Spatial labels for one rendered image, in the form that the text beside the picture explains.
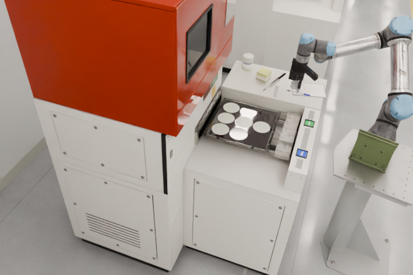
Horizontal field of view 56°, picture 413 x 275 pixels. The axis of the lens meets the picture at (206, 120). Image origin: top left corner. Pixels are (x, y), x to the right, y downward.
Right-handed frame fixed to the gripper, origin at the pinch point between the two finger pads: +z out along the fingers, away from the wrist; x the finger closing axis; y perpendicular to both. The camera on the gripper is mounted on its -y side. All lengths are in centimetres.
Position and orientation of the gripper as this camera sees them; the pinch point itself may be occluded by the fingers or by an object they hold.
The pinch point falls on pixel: (298, 91)
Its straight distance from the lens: 235.6
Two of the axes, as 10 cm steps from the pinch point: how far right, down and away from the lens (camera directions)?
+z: -0.5, 7.9, 6.1
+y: -9.5, -2.3, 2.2
